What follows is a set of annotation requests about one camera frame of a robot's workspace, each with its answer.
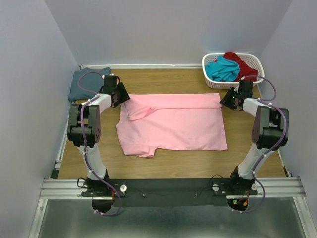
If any pink t shirt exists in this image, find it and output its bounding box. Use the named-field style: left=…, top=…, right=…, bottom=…
left=116, top=93, right=228, bottom=158

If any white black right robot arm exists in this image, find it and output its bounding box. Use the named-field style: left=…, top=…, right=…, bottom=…
left=212, top=78, right=289, bottom=195

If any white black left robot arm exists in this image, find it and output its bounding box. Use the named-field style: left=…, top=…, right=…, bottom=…
left=67, top=71, right=130, bottom=196

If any folded grey-blue t shirt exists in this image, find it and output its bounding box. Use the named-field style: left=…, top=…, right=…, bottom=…
left=67, top=67, right=111, bottom=102

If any turquoise t shirt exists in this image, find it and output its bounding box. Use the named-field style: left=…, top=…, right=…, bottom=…
left=205, top=56, right=240, bottom=82

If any dark red t shirt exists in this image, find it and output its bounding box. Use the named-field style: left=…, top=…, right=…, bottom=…
left=223, top=52, right=258, bottom=82

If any white plastic laundry basket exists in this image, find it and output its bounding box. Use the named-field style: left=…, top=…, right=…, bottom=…
left=202, top=53, right=264, bottom=89

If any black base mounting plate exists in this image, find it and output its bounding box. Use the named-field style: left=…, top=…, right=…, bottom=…
left=78, top=175, right=258, bottom=212

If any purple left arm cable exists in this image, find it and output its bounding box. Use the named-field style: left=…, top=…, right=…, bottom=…
left=78, top=71, right=122, bottom=218

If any aluminium frame rail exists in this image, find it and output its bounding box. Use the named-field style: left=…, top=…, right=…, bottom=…
left=29, top=177, right=317, bottom=238

